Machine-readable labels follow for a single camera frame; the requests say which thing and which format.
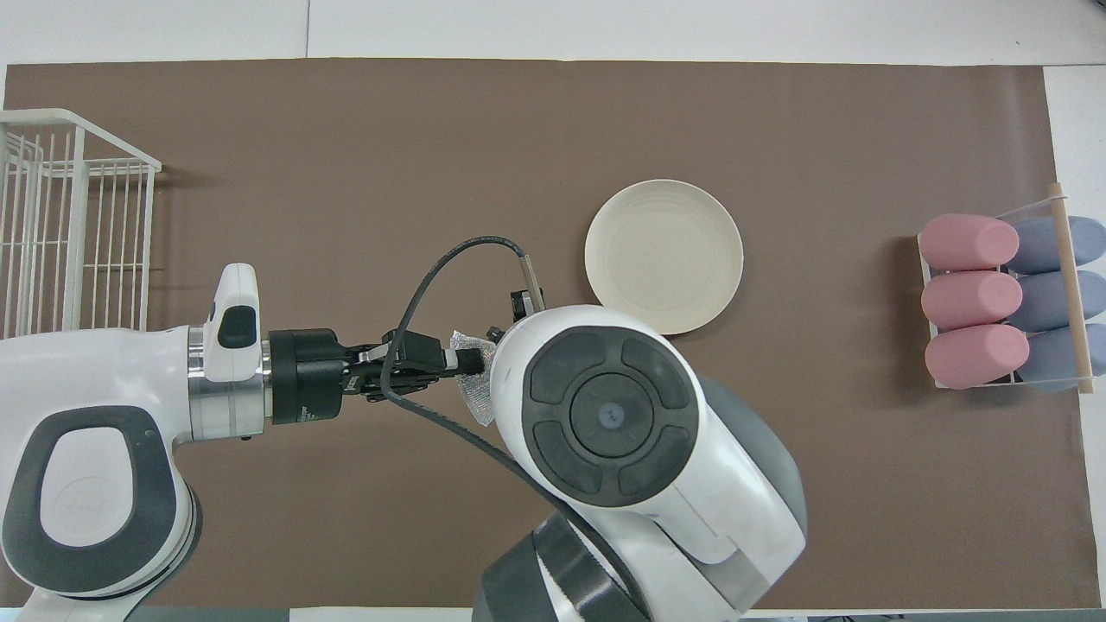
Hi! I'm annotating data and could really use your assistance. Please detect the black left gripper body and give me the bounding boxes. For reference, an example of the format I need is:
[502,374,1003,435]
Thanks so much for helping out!
[266,327,452,426]

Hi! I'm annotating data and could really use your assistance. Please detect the cream round plate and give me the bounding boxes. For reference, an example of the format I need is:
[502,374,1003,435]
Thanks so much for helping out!
[584,179,744,337]

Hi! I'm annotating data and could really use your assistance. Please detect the brown paper table mat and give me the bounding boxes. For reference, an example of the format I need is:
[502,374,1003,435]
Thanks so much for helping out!
[0,57,1091,610]

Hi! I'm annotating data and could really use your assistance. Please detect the pink foam cylinder middle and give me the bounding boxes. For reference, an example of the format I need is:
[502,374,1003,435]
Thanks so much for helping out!
[920,270,1024,330]

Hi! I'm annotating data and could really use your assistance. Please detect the pink foam cylinder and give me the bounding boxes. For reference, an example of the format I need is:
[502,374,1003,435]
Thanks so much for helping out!
[920,270,1024,330]
[918,213,1021,271]
[925,324,1031,390]

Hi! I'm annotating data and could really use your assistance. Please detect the pink foam cylinder top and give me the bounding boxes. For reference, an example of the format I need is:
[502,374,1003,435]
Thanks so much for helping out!
[918,213,1021,271]

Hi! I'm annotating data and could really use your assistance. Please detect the pink foam cylinder bottom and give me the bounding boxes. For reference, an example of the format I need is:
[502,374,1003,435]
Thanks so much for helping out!
[925,324,1031,390]

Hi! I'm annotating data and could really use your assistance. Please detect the blue foam cylinder middle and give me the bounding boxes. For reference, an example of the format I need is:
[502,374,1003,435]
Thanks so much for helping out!
[1009,270,1106,333]

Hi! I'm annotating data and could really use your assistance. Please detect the blue foam cylinder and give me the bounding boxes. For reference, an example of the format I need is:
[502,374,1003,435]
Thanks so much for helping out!
[1009,270,1106,333]
[1007,216,1106,276]
[1020,323,1106,394]

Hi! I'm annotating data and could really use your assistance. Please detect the blue foam cylinder top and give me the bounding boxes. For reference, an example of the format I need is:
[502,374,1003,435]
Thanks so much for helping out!
[1007,216,1106,276]

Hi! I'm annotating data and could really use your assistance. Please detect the blue foam cylinder bottom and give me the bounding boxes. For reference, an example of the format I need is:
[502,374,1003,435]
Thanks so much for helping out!
[1020,323,1106,394]

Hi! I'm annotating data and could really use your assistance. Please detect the white cup rack wooden rod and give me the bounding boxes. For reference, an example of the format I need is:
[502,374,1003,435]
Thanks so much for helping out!
[916,182,1096,396]

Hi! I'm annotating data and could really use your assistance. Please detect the white wire dish rack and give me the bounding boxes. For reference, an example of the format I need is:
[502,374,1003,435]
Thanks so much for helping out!
[0,108,163,340]

